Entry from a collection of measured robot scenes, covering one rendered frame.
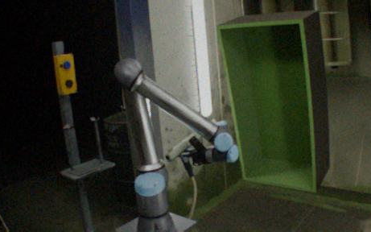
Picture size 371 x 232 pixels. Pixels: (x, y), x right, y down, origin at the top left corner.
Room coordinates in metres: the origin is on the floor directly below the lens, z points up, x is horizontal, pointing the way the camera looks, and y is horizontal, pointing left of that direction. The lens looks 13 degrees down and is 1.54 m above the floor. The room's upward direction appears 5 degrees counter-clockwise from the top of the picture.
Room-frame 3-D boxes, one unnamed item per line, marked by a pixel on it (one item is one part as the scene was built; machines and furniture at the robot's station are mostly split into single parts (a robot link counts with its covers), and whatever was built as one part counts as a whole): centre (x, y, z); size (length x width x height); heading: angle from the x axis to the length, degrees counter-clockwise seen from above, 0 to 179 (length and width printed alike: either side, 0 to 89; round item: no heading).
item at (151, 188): (1.58, 0.22, 0.83); 0.17 x 0.15 x 0.18; 178
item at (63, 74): (2.19, 0.77, 1.42); 0.12 x 0.06 x 0.26; 139
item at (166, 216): (1.57, 0.22, 0.69); 0.19 x 0.19 x 0.10
